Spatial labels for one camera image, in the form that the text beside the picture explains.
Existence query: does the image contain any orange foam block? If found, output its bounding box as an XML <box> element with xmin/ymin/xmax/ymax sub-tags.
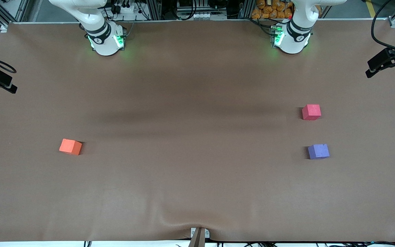
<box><xmin>59</xmin><ymin>139</ymin><xmax>82</xmax><ymax>155</ymax></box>

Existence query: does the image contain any red foam block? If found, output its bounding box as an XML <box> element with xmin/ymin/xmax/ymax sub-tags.
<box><xmin>302</xmin><ymin>104</ymin><xmax>321</xmax><ymax>121</ymax></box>

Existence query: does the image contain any purple foam block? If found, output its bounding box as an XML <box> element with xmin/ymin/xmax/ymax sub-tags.
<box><xmin>308</xmin><ymin>144</ymin><xmax>330</xmax><ymax>160</ymax></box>

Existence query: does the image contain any pile of orange bags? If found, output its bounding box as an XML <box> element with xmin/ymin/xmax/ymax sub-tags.
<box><xmin>251</xmin><ymin>0</ymin><xmax>294</xmax><ymax>19</ymax></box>

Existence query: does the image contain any white power strip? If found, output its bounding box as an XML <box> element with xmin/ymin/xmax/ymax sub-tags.
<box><xmin>110</xmin><ymin>3</ymin><xmax>136</xmax><ymax>15</ymax></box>

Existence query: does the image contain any brown table mat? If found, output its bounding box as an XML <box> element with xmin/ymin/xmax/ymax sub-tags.
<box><xmin>0</xmin><ymin>19</ymin><xmax>395</xmax><ymax>242</ymax></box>

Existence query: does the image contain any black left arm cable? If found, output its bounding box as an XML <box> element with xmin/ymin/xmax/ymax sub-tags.
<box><xmin>371</xmin><ymin>0</ymin><xmax>395</xmax><ymax>59</ymax></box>

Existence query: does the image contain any aluminium frame post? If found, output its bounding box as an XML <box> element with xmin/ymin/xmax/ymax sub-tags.
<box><xmin>240</xmin><ymin>0</ymin><xmax>255</xmax><ymax>19</ymax></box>
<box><xmin>146</xmin><ymin>0</ymin><xmax>162</xmax><ymax>20</ymax></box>

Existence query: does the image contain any small metal bracket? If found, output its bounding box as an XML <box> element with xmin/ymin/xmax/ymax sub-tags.
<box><xmin>191</xmin><ymin>227</ymin><xmax>210</xmax><ymax>239</ymax></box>

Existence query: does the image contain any brown camera mount bar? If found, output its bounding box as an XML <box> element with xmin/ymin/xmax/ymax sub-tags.
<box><xmin>188</xmin><ymin>228</ymin><xmax>206</xmax><ymax>247</ymax></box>

